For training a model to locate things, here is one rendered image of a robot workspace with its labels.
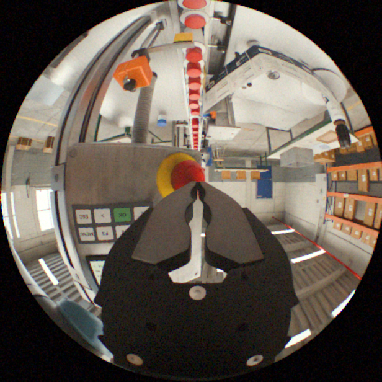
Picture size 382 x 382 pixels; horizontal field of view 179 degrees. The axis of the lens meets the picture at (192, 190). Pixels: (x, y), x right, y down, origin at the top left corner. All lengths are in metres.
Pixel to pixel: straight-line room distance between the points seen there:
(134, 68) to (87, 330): 0.27
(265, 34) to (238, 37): 0.10
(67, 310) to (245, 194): 7.80
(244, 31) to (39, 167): 5.66
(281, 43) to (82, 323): 0.69
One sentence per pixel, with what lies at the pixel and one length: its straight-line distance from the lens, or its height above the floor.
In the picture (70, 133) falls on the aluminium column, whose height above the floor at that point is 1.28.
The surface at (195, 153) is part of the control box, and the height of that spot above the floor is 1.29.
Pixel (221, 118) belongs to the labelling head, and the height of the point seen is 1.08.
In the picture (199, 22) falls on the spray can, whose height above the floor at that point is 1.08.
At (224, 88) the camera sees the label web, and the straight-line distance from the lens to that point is 0.47.
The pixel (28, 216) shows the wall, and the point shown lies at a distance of 5.53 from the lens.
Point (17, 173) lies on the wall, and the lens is 5.46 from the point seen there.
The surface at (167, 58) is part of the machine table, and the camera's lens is 0.62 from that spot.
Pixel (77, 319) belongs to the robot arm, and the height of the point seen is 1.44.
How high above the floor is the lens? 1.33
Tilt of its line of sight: 2 degrees up
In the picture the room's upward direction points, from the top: 180 degrees clockwise
